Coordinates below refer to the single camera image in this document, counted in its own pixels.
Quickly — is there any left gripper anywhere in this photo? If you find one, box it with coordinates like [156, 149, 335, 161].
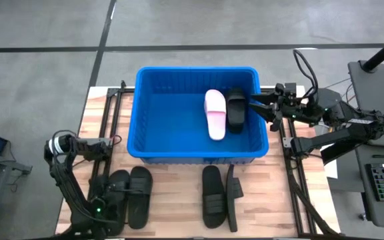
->
[90, 175, 121, 235]

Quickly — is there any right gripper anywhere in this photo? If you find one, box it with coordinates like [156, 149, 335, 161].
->
[247, 92, 315, 133]

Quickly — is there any black rubber slide sandal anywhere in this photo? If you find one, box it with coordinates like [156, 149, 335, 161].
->
[127, 165, 154, 230]
[225, 163, 245, 233]
[104, 169, 131, 237]
[201, 165, 228, 230]
[225, 87, 247, 135]

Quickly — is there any pink rubber slide sandal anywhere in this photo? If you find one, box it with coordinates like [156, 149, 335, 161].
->
[203, 89, 227, 141]

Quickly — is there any blue plastic bin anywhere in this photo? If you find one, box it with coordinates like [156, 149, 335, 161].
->
[126, 66, 269, 165]

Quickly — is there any white paper sheet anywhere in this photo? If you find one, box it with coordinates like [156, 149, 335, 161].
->
[323, 159, 339, 180]

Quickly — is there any grey flat tray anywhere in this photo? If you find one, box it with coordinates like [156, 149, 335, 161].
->
[347, 59, 384, 149]

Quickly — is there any black pole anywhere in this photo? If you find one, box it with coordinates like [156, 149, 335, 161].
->
[361, 30, 384, 73]

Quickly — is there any grey desk shelf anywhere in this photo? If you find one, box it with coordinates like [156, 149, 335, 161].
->
[358, 146, 384, 231]

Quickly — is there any black aluminium base frame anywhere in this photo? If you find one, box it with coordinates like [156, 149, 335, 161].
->
[260, 87, 317, 237]
[80, 79, 136, 237]

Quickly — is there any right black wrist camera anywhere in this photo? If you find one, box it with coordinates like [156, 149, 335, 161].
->
[275, 82, 298, 101]

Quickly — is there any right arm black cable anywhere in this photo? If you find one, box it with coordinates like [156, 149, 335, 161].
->
[292, 48, 320, 101]

